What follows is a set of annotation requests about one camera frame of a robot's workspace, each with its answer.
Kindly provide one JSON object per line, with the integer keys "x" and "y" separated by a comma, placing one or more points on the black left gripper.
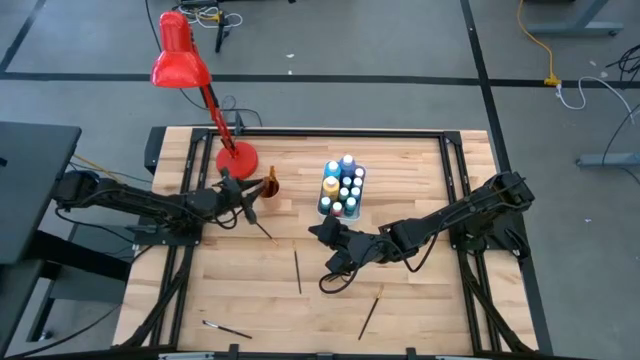
{"x": 232, "y": 197}

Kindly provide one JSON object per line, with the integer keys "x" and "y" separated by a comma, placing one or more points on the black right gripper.
{"x": 370, "y": 247}

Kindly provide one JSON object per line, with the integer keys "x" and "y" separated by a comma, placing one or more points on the brush gold ferrule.
{"x": 272, "y": 175}

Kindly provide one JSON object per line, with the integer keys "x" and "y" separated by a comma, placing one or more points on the thin black paintbrush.
{"x": 297, "y": 269}

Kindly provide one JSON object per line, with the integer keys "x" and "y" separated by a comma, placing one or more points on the large yellow paint bottle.
{"x": 331, "y": 188}

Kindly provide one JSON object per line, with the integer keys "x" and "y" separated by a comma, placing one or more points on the black paint bottle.
{"x": 346, "y": 181}

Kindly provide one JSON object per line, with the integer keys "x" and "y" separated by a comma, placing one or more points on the magenta paint bottle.
{"x": 359, "y": 172}

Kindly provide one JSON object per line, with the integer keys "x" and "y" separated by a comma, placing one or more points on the black brush silver ferrule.
{"x": 227, "y": 329}

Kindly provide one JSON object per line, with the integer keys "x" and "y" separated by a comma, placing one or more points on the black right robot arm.
{"x": 475, "y": 205}

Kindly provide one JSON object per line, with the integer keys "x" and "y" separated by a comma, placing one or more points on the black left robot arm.
{"x": 140, "y": 200}

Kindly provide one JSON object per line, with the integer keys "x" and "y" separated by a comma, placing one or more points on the large light blue paint bottle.
{"x": 332, "y": 170}

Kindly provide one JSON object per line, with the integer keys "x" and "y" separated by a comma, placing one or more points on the peach plastic cup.
{"x": 270, "y": 190}

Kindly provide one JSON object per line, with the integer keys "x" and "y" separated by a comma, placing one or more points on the white plastic bin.
{"x": 343, "y": 217}

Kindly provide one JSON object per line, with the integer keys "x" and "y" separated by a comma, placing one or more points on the thin brush tan tip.
{"x": 266, "y": 234}

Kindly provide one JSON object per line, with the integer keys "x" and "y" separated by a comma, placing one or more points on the flat brush tan bristles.
{"x": 370, "y": 312}

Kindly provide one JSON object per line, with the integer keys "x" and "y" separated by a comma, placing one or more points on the red desk lamp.
{"x": 180, "y": 55}

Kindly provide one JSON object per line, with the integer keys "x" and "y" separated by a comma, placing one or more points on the black floor stand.
{"x": 220, "y": 37}

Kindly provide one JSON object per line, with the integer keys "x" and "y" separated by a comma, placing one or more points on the white label strip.
{"x": 186, "y": 356}

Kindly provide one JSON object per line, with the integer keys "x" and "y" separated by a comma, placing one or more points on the black desk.
{"x": 35, "y": 190}

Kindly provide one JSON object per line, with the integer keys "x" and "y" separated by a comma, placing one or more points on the grey table foot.
{"x": 607, "y": 159}

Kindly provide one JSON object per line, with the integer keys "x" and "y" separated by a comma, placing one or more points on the grey table leg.
{"x": 575, "y": 28}

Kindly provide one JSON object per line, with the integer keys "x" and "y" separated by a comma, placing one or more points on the black edge bracket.
{"x": 233, "y": 350}
{"x": 410, "y": 352}

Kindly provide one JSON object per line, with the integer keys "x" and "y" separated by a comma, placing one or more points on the black desk leg frame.
{"x": 75, "y": 255}

